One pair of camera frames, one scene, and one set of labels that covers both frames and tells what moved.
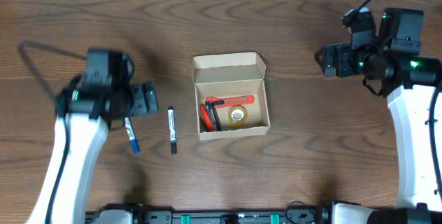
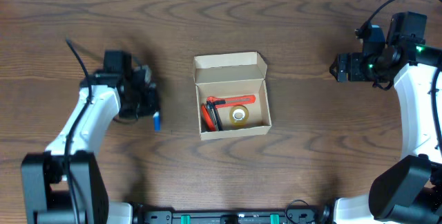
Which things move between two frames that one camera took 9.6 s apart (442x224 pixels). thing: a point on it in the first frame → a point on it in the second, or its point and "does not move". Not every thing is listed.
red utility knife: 218,101 does not move
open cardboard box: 233,75 does not move
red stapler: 209,119 does not move
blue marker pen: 131,135 → 157,122
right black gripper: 342,51 → 352,74
